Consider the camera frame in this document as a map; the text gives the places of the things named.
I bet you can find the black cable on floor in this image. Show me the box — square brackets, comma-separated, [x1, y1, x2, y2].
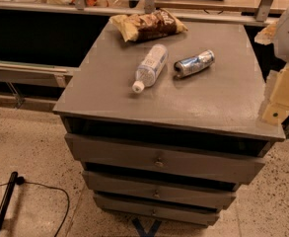
[0, 176, 71, 237]

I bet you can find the bottom grey drawer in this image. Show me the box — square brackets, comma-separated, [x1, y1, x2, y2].
[94, 194, 219, 226]

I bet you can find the black pole on floor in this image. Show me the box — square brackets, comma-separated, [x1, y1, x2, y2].
[0, 172, 18, 231]

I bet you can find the grey metal shelf rail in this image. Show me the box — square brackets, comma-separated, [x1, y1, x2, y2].
[0, 61, 79, 112]

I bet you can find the brown chip bag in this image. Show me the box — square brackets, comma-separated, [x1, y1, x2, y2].
[109, 9, 187, 41]

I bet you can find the middle grey drawer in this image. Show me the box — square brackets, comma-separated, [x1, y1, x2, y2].
[83, 171, 236, 210]

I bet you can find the grey drawer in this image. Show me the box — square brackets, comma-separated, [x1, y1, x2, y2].
[83, 171, 236, 210]
[94, 194, 219, 226]
[65, 133, 265, 185]

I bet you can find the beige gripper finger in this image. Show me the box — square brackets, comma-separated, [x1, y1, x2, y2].
[260, 63, 289, 125]

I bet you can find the crushed blue silver can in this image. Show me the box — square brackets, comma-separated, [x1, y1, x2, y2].
[174, 49, 215, 79]

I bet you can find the grey drawer cabinet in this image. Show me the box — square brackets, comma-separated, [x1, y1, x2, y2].
[54, 23, 284, 214]

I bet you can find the clear plastic water bottle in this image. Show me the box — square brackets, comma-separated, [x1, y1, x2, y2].
[132, 44, 169, 93]

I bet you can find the long metal counter ledge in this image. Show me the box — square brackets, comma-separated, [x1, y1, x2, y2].
[0, 0, 289, 26]

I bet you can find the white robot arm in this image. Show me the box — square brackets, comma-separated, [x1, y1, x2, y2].
[254, 7, 289, 125]

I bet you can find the top grey drawer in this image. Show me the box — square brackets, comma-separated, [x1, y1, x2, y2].
[65, 133, 265, 185]

